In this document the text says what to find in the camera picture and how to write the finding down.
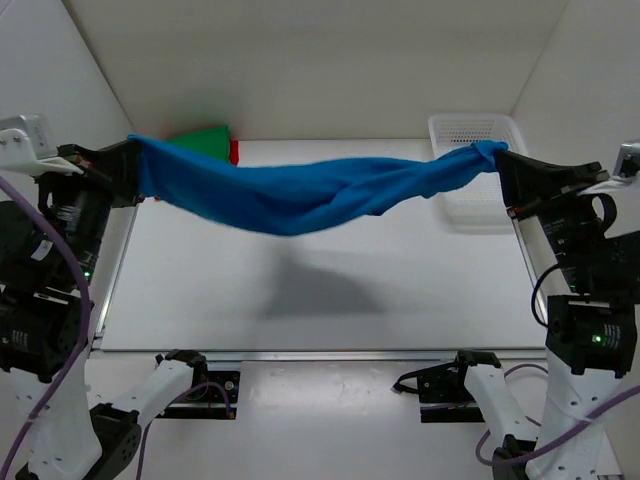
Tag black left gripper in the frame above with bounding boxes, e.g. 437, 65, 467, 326
44, 111, 157, 256

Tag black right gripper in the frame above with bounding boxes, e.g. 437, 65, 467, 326
492, 147, 605, 285

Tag blue t shirt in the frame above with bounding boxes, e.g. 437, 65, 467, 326
126, 133, 510, 237

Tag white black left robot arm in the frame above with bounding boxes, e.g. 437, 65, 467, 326
1, 140, 209, 479

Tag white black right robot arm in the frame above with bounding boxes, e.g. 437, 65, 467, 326
448, 151, 639, 479

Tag white perforated plastic basket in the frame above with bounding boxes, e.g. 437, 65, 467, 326
428, 113, 528, 227

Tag folded green t shirt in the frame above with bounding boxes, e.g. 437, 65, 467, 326
167, 125, 231, 163

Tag folded red t shirt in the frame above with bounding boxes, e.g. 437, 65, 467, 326
229, 139, 239, 165

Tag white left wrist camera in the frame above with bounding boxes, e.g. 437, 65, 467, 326
1, 115, 82, 177

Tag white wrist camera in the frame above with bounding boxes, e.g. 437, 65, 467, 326
1, 115, 82, 177
574, 142, 640, 196

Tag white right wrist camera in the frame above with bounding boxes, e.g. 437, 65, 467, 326
574, 142, 640, 196

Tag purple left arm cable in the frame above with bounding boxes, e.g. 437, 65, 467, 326
0, 174, 236, 480

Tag aluminium table rail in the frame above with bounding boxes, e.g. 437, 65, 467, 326
203, 349, 457, 362

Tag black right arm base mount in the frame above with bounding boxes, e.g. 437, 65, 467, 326
392, 350, 502, 424

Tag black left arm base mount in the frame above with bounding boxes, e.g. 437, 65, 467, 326
155, 349, 241, 420

